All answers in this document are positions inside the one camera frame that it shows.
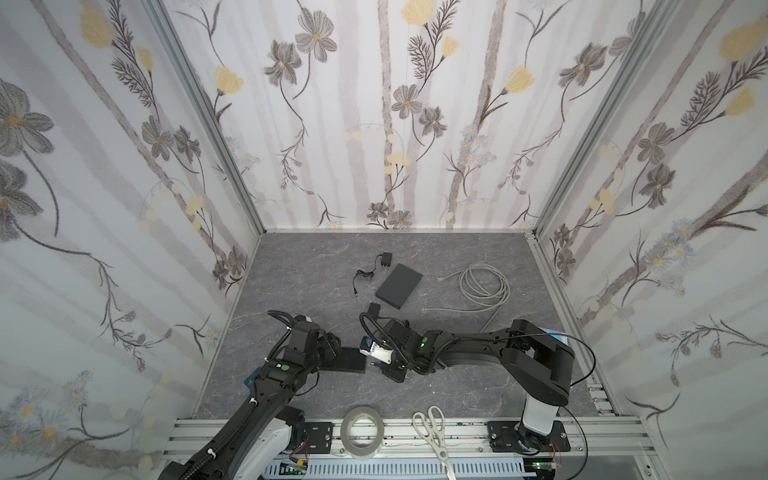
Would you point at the small black adapter with cable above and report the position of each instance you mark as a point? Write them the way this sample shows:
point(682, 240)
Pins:
point(383, 259)

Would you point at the small blue object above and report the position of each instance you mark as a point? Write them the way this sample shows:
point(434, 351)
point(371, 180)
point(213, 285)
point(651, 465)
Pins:
point(249, 379)

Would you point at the blue face mask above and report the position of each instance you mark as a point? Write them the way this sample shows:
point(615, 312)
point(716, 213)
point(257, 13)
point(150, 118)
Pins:
point(549, 336)

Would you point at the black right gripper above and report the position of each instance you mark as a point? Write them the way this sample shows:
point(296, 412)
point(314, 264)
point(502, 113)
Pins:
point(395, 351)

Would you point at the white handled scissors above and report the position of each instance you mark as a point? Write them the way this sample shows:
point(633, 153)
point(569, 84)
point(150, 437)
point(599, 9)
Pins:
point(430, 426)

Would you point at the clear tape roll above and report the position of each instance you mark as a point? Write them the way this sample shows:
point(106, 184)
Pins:
point(362, 432)

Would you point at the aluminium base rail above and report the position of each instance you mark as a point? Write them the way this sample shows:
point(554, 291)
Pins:
point(465, 437)

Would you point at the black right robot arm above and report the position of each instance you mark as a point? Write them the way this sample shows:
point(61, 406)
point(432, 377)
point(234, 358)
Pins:
point(542, 363)

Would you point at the black ribbed network switch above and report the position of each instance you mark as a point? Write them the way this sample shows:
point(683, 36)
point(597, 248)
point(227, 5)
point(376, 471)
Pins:
point(349, 360)

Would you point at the white slotted cable duct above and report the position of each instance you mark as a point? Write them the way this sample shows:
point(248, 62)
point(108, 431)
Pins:
point(401, 468)

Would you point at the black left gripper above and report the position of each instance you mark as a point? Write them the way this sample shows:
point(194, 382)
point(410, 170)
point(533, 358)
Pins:
point(327, 348)

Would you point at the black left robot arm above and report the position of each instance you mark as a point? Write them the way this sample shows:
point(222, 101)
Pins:
point(302, 350)

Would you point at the dark grey flat switch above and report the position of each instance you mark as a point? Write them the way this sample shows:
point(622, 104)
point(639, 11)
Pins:
point(398, 286)

